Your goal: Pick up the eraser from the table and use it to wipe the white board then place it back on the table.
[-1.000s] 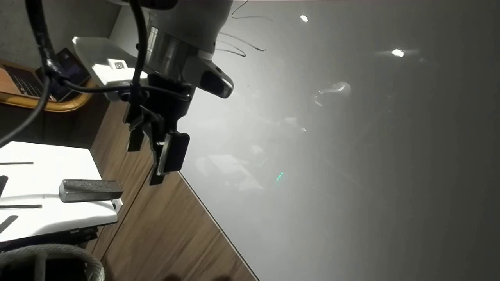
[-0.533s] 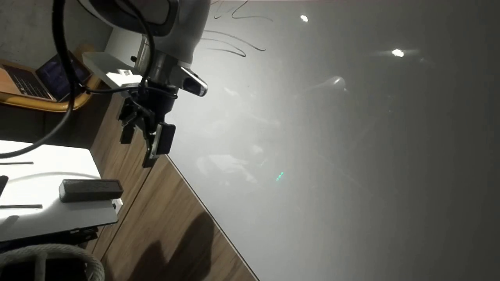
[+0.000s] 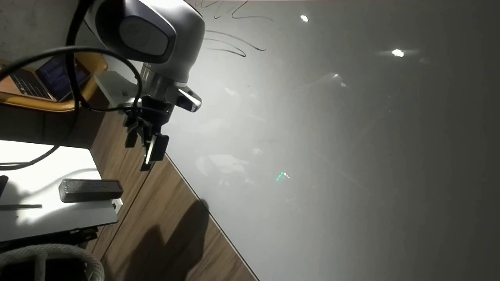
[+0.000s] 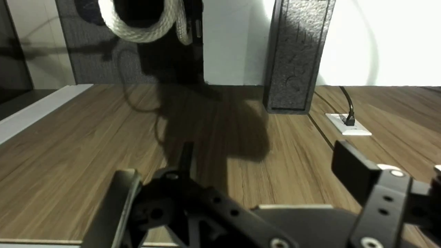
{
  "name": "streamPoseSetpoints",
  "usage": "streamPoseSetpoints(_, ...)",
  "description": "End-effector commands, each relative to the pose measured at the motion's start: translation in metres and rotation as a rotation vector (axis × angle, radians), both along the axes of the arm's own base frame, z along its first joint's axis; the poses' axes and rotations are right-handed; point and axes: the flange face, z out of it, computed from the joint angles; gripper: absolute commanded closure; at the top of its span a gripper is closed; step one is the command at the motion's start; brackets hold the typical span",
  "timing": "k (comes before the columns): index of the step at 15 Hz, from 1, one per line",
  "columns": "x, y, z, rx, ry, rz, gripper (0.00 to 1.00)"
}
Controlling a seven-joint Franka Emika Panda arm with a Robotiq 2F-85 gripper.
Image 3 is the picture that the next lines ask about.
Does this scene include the small white side table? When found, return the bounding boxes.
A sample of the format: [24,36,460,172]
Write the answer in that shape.
[0,139,122,244]

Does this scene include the white round hoop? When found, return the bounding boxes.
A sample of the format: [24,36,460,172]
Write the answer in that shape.
[0,242,108,281]

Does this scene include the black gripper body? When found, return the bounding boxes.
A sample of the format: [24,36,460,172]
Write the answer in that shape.
[124,96,175,139]

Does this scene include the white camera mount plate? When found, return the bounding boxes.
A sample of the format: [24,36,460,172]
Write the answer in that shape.
[96,69,141,110]

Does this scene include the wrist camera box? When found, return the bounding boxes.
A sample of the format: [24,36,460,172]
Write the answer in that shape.
[174,85,205,114]

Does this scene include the open laptop computer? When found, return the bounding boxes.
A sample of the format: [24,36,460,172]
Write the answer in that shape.
[8,54,94,104]

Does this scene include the yellow wooden chair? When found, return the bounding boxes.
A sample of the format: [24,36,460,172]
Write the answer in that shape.
[0,50,110,116]

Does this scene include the black whiteboard eraser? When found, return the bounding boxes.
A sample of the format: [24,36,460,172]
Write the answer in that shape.
[58,178,125,205]

